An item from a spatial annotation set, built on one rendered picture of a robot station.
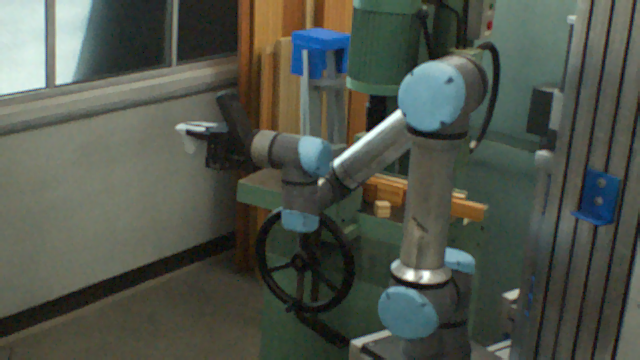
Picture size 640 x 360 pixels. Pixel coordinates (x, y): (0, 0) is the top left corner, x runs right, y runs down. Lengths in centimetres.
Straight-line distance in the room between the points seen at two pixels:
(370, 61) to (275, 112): 157
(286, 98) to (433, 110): 244
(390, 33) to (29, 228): 171
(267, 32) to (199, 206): 81
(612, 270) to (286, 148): 67
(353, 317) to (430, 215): 95
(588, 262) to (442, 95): 47
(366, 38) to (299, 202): 75
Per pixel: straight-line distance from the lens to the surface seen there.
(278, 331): 293
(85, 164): 390
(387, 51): 265
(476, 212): 270
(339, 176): 210
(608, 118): 194
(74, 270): 402
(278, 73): 415
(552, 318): 211
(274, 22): 427
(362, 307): 276
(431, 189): 186
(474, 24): 291
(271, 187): 281
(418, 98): 181
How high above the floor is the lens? 183
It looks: 19 degrees down
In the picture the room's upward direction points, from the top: 5 degrees clockwise
